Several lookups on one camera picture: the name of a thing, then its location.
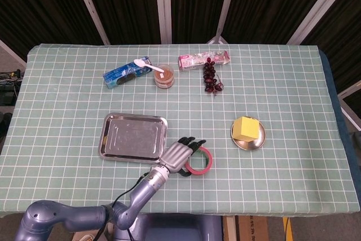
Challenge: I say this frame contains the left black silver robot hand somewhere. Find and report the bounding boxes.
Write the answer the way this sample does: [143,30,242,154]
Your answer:
[159,136,207,177]

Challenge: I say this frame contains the red tape roll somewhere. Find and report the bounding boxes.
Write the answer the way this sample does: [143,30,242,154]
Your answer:
[184,146,213,176]

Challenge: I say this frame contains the yellow cube block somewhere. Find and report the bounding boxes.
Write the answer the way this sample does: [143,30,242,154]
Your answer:
[232,116,259,142]

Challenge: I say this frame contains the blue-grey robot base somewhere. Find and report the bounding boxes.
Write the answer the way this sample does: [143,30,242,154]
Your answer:
[112,214,223,241]

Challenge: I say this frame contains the rectangular steel tray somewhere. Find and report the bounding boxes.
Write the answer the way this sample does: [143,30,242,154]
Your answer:
[98,112,169,165]

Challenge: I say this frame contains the round steel plate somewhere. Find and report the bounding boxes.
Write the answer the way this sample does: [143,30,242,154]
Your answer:
[230,116,267,151]

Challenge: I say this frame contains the clear jar amber contents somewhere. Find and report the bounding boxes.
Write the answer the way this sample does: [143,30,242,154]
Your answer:
[153,64,175,89]

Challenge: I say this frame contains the dark red grape bunch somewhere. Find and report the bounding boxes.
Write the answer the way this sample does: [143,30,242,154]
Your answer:
[202,57,225,97]

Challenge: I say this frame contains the green checkered tablecloth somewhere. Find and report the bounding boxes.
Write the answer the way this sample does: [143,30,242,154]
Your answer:
[0,43,356,218]

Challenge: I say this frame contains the pink toothpaste box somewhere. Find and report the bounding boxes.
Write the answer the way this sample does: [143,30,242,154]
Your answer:
[178,50,231,72]

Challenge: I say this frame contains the blue cookie box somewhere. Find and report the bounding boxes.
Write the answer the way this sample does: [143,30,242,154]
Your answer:
[102,56,151,90]

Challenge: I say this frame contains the white plastic spoon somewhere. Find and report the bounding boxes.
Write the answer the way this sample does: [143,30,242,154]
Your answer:
[133,59,165,73]

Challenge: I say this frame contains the printed brown cardboard box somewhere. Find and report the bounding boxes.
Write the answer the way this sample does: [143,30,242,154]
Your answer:
[235,215,285,241]

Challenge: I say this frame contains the plain brown cardboard box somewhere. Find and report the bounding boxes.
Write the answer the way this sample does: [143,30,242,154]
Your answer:
[72,231,98,241]

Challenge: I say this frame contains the dark blue table pad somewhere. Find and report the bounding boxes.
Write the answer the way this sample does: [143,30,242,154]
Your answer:
[320,50,361,194]

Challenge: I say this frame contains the black pleated curtain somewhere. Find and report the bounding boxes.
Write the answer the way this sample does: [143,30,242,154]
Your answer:
[0,0,361,94]

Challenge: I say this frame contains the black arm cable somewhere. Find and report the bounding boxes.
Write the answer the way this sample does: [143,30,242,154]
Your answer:
[95,170,151,241]

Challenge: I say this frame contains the white frame post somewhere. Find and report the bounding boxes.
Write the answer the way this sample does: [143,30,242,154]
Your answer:
[69,0,111,46]
[287,0,356,45]
[208,0,240,45]
[337,80,361,132]
[0,39,28,67]
[153,0,173,45]

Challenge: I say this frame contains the black cable bundle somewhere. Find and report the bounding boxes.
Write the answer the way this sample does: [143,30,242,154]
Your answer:
[0,68,23,108]

